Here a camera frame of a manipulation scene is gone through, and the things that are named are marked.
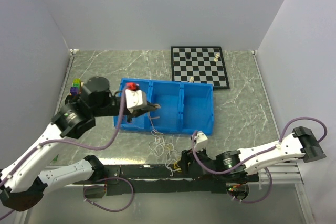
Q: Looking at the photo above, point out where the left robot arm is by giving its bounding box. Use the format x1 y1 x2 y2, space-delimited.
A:
1 77 160 211

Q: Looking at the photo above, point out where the aluminium rail frame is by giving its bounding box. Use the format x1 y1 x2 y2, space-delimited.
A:
23 166 304 188

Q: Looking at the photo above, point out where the white cable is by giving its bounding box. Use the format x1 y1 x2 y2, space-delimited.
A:
146 104 179 177

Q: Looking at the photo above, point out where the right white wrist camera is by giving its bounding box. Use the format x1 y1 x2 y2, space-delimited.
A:
193 131 208 152

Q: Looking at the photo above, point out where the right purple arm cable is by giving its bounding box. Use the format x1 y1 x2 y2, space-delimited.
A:
191 116 328 205

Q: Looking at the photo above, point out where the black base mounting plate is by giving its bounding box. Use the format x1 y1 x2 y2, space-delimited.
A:
75 164 259 196

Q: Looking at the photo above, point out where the colourful toy block car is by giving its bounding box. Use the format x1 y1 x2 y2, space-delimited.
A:
70 79 82 97

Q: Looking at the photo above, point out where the black and white chessboard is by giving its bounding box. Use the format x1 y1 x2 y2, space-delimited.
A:
170 46 230 90

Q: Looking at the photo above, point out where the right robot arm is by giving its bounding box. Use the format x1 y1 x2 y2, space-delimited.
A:
177 126 326 183

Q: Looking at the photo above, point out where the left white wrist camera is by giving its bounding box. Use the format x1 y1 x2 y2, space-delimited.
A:
125 89 147 110

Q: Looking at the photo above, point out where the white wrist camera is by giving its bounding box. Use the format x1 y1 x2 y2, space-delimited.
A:
125 89 147 110
193 131 208 152

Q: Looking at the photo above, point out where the white chess piece far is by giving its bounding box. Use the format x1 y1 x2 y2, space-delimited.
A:
214 52 221 62

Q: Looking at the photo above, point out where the blue three-compartment plastic bin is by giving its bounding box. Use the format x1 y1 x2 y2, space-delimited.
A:
119 78 215 135

